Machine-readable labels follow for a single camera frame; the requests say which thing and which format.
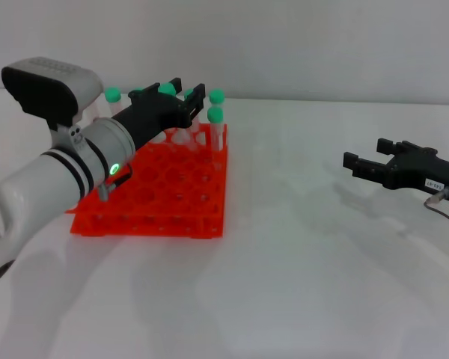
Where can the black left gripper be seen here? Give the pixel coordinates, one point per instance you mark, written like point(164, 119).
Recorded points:
point(153, 116)

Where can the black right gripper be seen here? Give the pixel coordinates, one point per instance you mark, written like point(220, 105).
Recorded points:
point(423, 172)

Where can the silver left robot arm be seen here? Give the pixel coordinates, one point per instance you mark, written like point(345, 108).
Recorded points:
point(41, 187)

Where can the orange test tube rack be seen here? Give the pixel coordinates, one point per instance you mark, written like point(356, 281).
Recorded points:
point(172, 187)

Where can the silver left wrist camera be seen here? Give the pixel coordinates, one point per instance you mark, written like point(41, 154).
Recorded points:
point(52, 86)

